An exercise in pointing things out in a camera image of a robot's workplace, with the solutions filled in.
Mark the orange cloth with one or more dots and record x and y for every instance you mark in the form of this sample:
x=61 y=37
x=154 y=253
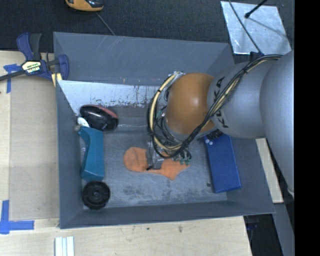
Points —
x=135 y=160

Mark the black round ribbed lid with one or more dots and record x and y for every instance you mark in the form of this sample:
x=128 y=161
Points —
x=96 y=195

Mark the blue flat box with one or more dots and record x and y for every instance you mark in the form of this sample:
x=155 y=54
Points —
x=223 y=167

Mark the black oval brush red rim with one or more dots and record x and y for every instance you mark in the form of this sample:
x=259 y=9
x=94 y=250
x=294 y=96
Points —
x=101 y=118

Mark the teal spray bottle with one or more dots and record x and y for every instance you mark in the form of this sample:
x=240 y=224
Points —
x=93 y=155

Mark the grey metal bin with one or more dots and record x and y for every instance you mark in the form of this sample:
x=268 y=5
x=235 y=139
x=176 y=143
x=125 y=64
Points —
x=140 y=60

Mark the small white oval object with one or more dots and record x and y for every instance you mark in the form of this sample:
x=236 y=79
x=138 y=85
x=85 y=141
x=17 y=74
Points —
x=82 y=122

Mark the pale wood flat board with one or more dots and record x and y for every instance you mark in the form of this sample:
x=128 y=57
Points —
x=32 y=150

